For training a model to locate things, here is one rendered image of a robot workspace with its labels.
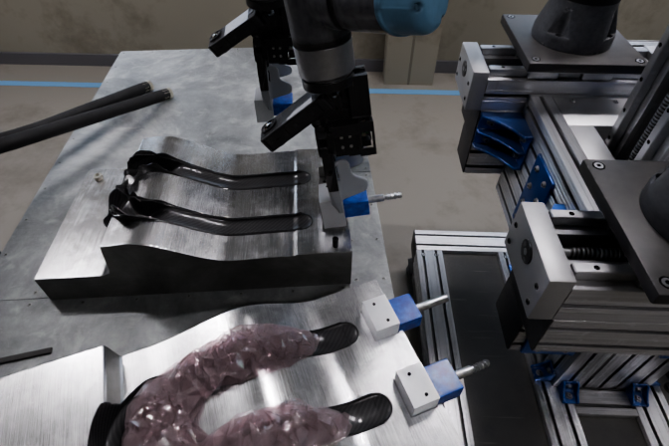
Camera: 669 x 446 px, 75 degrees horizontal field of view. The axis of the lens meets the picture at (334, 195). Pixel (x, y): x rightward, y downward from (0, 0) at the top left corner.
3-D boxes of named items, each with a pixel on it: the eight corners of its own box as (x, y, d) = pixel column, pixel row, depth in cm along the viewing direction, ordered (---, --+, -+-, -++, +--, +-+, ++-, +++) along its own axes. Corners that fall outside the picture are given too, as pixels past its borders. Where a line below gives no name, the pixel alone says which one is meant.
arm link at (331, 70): (292, 56, 52) (293, 35, 59) (300, 92, 55) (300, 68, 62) (353, 45, 52) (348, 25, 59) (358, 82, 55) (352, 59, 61)
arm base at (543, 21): (593, 21, 94) (614, -28, 87) (624, 56, 83) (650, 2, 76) (523, 20, 94) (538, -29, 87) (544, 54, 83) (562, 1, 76)
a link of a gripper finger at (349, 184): (372, 216, 65) (364, 157, 62) (334, 222, 65) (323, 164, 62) (370, 207, 68) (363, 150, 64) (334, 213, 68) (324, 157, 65)
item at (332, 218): (399, 198, 74) (398, 172, 71) (405, 217, 70) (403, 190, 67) (323, 209, 75) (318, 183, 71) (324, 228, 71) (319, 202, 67)
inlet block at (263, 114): (319, 107, 95) (319, 85, 91) (320, 120, 91) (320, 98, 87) (258, 109, 94) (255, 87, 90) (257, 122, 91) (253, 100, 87)
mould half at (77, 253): (339, 180, 93) (340, 128, 84) (350, 284, 75) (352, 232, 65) (100, 190, 91) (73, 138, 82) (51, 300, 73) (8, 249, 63)
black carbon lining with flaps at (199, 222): (311, 176, 84) (309, 136, 77) (313, 242, 73) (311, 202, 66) (125, 184, 82) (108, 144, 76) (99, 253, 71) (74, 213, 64)
